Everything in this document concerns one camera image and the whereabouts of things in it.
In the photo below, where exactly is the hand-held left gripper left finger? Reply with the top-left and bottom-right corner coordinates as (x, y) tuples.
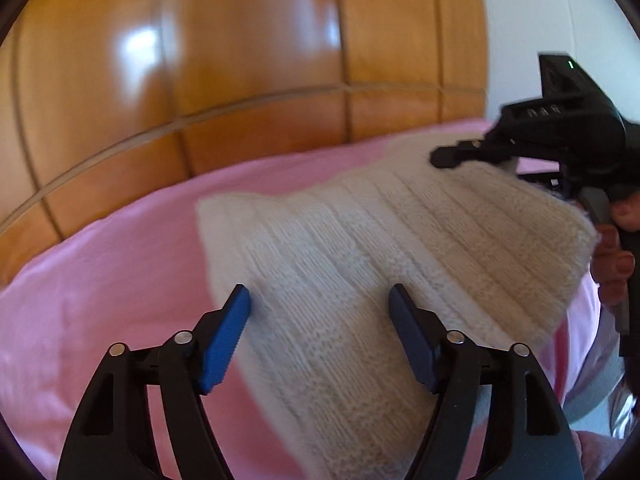
(56, 284), (252, 480)

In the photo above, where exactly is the pink bed sheet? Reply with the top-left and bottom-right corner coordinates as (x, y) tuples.
(0, 117), (607, 480)

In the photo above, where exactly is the person's right hand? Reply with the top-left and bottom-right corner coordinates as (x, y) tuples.
(591, 199), (640, 307)

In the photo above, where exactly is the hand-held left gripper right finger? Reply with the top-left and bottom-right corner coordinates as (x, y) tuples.
(388, 283), (586, 480)

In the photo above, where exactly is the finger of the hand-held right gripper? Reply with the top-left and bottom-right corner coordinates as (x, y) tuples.
(431, 138), (521, 174)
(517, 173), (568, 196)

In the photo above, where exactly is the person's light grey clothing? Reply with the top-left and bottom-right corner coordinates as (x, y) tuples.
(562, 310), (640, 441)

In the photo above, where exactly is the white knitted garment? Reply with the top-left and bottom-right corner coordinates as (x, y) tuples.
(196, 135), (599, 480)

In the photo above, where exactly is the wooden headboard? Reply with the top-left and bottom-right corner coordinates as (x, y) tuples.
(0, 0), (489, 286)

